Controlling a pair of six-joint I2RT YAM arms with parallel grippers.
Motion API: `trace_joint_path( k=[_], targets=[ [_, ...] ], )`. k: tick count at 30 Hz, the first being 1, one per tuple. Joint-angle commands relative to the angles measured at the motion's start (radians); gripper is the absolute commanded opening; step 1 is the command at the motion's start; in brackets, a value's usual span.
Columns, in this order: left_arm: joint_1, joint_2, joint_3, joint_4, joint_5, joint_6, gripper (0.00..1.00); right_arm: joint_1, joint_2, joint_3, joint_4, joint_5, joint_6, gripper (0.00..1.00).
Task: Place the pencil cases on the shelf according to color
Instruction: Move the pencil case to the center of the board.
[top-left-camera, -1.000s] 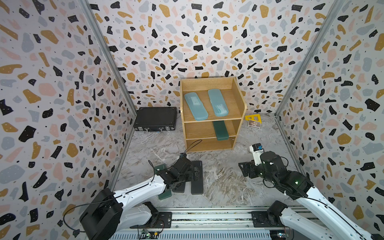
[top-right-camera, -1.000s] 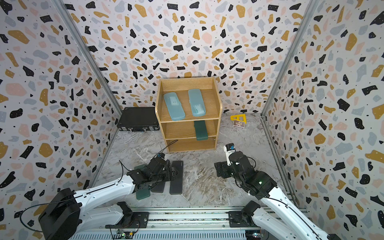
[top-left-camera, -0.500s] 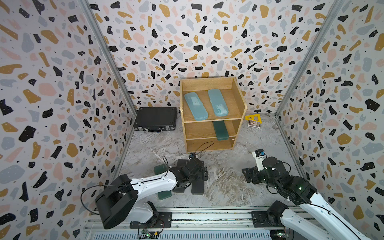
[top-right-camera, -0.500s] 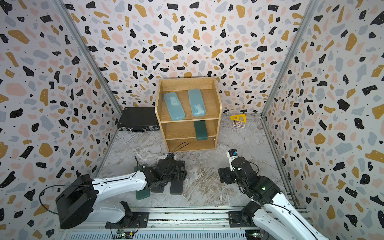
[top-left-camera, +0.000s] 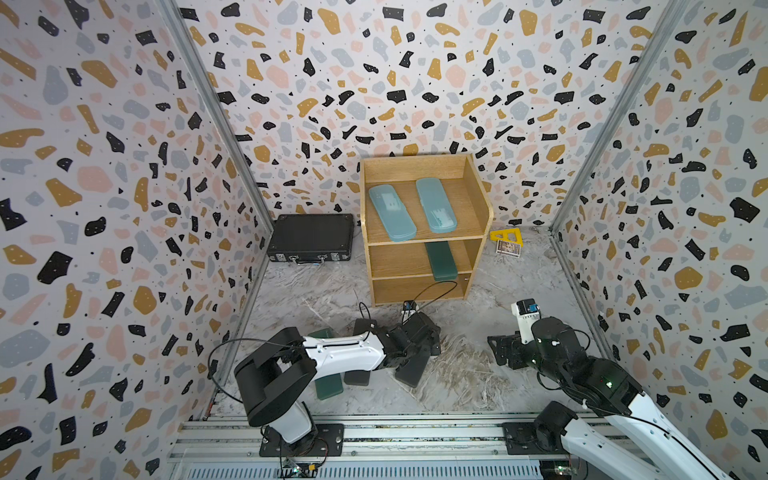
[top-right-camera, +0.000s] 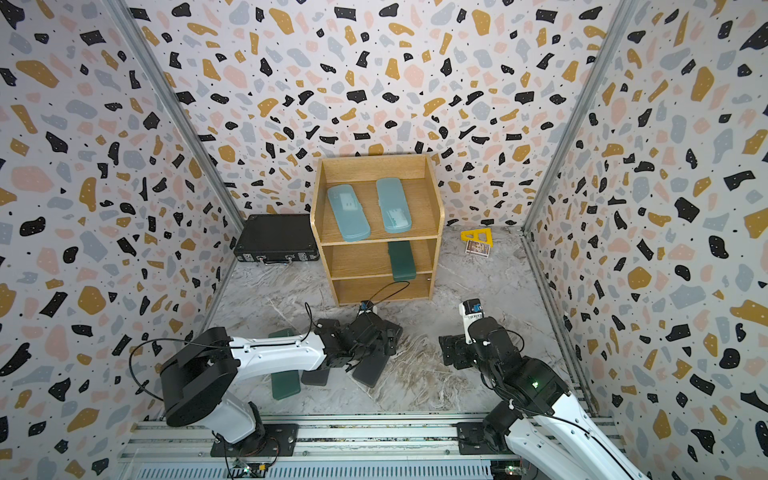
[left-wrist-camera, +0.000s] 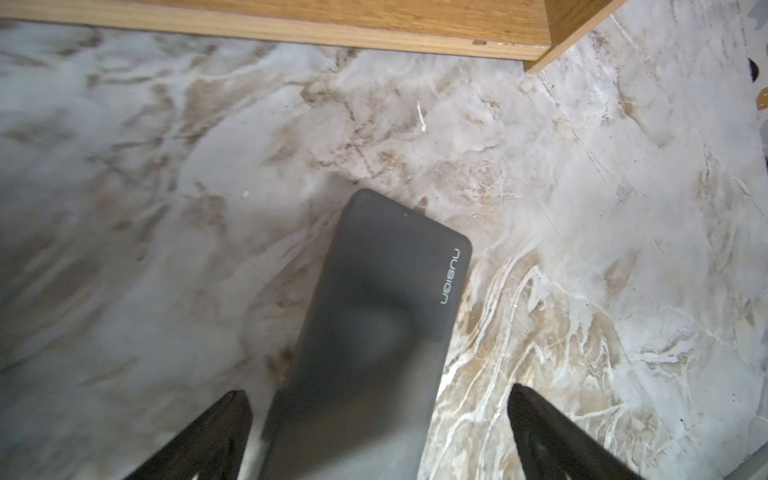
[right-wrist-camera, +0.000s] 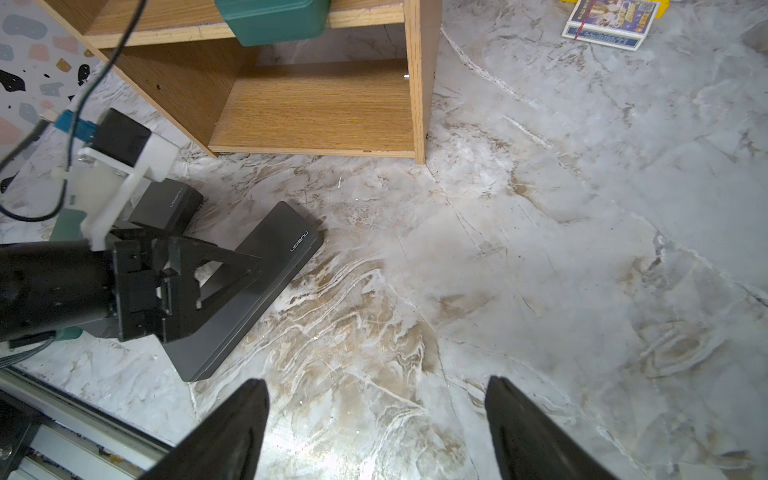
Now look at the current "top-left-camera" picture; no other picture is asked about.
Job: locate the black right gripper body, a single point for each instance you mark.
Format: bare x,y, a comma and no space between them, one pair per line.
527,355

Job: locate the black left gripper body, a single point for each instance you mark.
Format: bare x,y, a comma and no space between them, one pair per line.
435,349

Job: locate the dark green pencil case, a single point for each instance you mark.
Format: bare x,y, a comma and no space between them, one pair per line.
441,261
331,385

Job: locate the black pencil case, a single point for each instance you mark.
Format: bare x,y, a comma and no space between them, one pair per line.
412,367
358,377

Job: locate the light blue pencil case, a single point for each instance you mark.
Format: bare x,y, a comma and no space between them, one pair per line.
436,206
392,213

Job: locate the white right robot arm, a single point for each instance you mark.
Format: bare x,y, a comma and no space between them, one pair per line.
605,388

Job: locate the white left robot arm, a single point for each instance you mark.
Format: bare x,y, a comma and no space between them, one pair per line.
273,378

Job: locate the wooden three-tier shelf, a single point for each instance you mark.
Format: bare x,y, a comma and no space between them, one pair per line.
400,270

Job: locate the small photo card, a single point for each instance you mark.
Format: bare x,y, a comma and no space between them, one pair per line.
508,248

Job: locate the yellow triangle ruler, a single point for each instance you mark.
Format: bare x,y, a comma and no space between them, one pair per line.
509,235

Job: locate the black briefcase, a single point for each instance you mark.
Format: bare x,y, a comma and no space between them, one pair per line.
312,238

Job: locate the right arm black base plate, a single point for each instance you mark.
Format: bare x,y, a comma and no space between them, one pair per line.
535,438

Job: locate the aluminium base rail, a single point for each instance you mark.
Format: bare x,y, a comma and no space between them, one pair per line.
400,446

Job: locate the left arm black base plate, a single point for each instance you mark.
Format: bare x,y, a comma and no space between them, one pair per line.
324,440

